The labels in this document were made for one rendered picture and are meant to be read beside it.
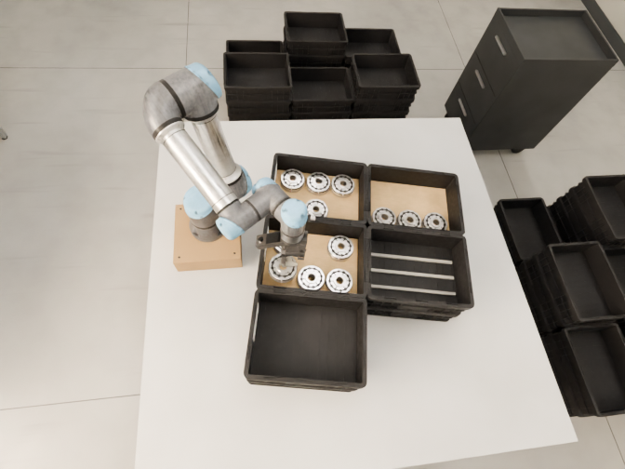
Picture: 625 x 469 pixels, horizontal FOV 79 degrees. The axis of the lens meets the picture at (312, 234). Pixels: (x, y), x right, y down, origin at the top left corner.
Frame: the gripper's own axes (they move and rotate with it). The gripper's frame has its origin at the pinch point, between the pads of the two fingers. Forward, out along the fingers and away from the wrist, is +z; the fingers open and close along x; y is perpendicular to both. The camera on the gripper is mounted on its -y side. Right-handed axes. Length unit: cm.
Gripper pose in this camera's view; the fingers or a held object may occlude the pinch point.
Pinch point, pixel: (283, 259)
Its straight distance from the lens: 138.6
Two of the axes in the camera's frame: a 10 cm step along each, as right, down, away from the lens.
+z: -1.0, 4.7, 8.8
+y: 9.9, 1.1, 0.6
